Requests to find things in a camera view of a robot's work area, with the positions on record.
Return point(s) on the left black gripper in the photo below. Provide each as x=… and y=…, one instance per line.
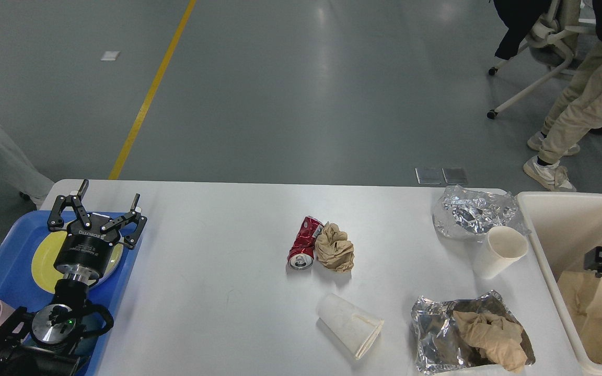
x=87, y=251

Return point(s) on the large brown paper bag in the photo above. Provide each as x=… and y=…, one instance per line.
x=582, y=295

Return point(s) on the yellow plastic plate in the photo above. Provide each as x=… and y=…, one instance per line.
x=43, y=272

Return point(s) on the white paper cup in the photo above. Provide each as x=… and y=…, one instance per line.
x=502, y=246
x=356, y=328

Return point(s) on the teal green mug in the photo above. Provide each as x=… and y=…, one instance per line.
x=85, y=346

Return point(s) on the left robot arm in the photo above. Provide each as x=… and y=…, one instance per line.
x=42, y=342

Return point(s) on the beige plastic bin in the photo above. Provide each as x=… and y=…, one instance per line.
x=565, y=226

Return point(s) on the person in light grey trousers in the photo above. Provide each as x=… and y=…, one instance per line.
x=17, y=170

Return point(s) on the crumpled brown paper on foil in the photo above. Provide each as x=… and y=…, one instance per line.
x=496, y=338

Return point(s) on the foil sheet with paper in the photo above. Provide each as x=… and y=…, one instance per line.
x=439, y=346

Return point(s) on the person in khaki trousers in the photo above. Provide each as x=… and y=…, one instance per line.
x=576, y=111

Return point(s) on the crushed red soda can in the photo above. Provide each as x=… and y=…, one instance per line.
x=302, y=253

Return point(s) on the white office chair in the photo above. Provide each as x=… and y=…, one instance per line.
x=558, y=35

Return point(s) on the small crumpled brown paper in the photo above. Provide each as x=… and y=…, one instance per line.
x=333, y=249

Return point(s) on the flattened white paper cup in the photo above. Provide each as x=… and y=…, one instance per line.
x=356, y=328

